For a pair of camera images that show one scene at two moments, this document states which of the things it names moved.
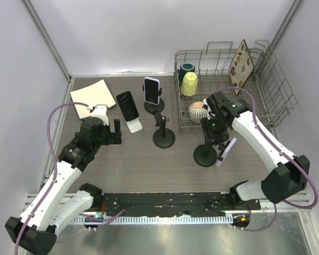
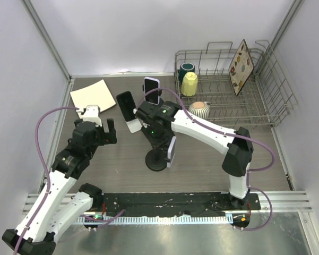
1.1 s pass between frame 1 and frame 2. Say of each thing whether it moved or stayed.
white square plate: stayed
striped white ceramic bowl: stayed
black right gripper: moved
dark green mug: stayed
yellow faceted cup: stayed
